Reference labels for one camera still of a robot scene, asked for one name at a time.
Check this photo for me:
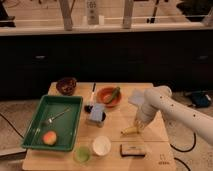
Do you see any dark brown bowl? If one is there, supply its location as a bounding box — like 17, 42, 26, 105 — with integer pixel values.
56, 77, 77, 95

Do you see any dark teal object on floor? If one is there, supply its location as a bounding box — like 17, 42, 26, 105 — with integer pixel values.
190, 92, 212, 108

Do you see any blue folded cloth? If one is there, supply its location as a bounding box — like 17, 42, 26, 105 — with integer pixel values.
128, 89, 145, 107

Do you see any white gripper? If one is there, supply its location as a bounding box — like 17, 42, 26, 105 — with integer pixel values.
134, 107, 157, 132

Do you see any white cup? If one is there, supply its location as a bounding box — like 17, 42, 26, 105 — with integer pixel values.
92, 136, 111, 156

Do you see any green cup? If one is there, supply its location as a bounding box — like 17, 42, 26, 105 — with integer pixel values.
74, 146, 91, 163

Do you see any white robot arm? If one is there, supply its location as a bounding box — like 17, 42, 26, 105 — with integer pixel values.
131, 86, 213, 146

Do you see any white remote device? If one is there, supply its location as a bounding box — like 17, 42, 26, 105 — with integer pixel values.
86, 0, 99, 25

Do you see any metal fork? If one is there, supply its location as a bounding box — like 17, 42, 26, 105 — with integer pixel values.
42, 108, 71, 126

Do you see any black dish brush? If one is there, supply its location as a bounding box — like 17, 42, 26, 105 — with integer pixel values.
84, 82, 96, 113

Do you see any black cable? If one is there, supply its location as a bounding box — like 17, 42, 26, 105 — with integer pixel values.
169, 131, 198, 154

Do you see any orange bowl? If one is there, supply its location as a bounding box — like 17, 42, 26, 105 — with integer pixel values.
96, 87, 121, 108

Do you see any black cabinet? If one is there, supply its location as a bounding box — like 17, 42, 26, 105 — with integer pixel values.
0, 30, 213, 100

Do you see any yellow banana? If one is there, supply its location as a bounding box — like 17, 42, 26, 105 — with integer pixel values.
121, 126, 139, 135

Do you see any peach fruit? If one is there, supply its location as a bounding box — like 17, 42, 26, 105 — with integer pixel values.
42, 131, 57, 145

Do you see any green cucumber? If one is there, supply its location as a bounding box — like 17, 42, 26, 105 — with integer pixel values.
105, 87, 120, 104

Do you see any green plastic tray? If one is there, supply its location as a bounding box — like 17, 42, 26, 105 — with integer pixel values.
22, 95, 83, 151

